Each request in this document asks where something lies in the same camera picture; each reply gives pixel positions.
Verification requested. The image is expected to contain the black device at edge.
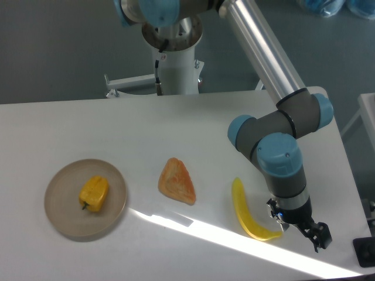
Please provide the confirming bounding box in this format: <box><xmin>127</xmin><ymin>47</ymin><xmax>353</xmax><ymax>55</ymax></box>
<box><xmin>353</xmin><ymin>237</ymin><xmax>374</xmax><ymax>268</ymax></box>

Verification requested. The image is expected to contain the yellow banana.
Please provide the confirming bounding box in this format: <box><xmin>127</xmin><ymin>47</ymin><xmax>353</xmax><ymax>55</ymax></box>
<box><xmin>231</xmin><ymin>177</ymin><xmax>282</xmax><ymax>241</ymax></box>

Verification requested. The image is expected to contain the white side table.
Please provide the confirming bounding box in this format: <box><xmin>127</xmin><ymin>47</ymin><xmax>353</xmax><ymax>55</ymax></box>
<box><xmin>340</xmin><ymin>93</ymin><xmax>374</xmax><ymax>149</ymax></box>

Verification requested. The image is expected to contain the triangular toasted sandwich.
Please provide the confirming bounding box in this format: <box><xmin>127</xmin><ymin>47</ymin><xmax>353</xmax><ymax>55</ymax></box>
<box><xmin>158</xmin><ymin>157</ymin><xmax>196</xmax><ymax>205</ymax></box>

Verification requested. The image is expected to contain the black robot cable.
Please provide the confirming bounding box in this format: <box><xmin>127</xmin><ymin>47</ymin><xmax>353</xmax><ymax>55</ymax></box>
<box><xmin>154</xmin><ymin>39</ymin><xmax>169</xmax><ymax>96</ymax></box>

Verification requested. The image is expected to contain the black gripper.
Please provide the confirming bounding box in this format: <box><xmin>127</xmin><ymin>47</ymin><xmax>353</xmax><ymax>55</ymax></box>
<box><xmin>267</xmin><ymin>197</ymin><xmax>332</xmax><ymax>252</ymax></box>

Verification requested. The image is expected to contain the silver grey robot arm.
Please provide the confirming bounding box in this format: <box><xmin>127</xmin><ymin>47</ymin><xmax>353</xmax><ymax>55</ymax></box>
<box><xmin>114</xmin><ymin>1</ymin><xmax>333</xmax><ymax>250</ymax></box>

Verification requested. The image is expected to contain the blue plastic bag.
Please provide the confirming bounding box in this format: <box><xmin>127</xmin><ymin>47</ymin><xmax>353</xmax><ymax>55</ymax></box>
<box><xmin>296</xmin><ymin>0</ymin><xmax>374</xmax><ymax>20</ymax></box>

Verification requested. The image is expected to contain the beige round plate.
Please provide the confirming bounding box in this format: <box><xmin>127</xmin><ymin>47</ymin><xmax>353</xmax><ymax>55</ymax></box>
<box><xmin>44</xmin><ymin>159</ymin><xmax>127</xmax><ymax>242</ymax></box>

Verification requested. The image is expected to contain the yellow bell pepper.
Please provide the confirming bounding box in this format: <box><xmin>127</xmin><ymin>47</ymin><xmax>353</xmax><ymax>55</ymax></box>
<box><xmin>79</xmin><ymin>176</ymin><xmax>109</xmax><ymax>213</ymax></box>

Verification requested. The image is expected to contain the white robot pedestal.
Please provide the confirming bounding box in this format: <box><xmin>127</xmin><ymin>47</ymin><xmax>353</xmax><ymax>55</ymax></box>
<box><xmin>104</xmin><ymin>16</ymin><xmax>204</xmax><ymax>98</ymax></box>

